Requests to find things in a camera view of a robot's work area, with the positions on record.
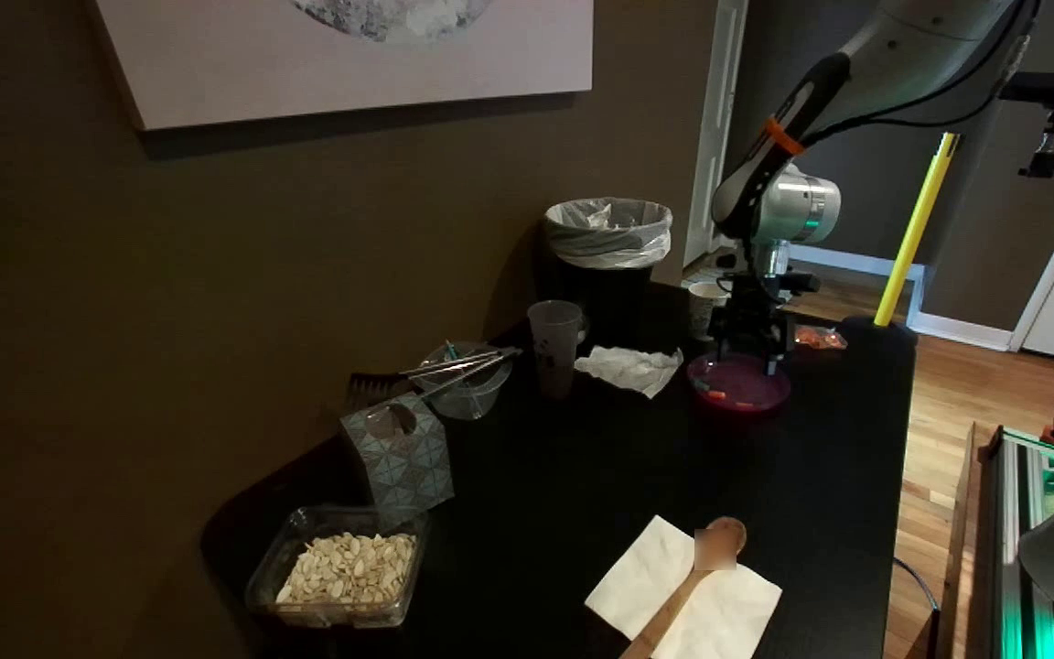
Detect patterned tissue box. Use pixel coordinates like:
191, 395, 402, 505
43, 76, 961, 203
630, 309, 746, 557
339, 392, 456, 532

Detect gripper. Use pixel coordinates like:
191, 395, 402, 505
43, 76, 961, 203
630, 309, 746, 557
712, 271, 799, 376

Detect clear plastic container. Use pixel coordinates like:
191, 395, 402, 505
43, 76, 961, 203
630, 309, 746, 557
244, 504, 430, 631

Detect orange candy in clear wrapper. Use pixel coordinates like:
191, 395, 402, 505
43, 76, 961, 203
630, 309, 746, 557
793, 326, 849, 352

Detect white paper napkin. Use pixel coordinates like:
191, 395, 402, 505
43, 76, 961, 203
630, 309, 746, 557
584, 514, 783, 659

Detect clear plastic bowl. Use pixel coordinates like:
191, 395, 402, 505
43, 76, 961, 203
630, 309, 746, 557
416, 341, 515, 421

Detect printed paper cup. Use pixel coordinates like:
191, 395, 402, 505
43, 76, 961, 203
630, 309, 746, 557
687, 280, 731, 342

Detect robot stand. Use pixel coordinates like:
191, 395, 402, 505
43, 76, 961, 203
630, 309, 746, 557
983, 423, 1054, 659

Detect translucent plastic cup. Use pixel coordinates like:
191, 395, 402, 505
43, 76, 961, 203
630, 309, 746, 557
527, 299, 588, 400

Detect yellow pole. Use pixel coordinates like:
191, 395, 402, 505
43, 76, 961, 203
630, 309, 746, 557
872, 132, 961, 329

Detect black cable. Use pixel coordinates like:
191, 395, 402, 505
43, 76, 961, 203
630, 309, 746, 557
893, 555, 941, 614

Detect trash bin with white bag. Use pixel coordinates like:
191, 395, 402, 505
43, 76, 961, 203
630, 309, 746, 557
540, 197, 674, 317

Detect metal tongs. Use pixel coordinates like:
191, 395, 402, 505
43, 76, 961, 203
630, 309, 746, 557
398, 346, 524, 401

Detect wooden spoon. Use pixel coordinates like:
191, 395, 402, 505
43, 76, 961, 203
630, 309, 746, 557
618, 516, 748, 659

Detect heap of pale seeds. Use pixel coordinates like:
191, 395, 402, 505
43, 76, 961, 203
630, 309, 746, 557
274, 532, 419, 608

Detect black slotted spatula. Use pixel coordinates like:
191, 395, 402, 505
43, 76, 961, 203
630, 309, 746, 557
344, 372, 411, 415

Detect wall painting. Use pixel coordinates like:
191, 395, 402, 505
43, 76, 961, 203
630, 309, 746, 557
95, 0, 595, 132

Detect crumpled white tissue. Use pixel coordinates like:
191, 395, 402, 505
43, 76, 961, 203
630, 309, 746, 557
574, 345, 684, 400

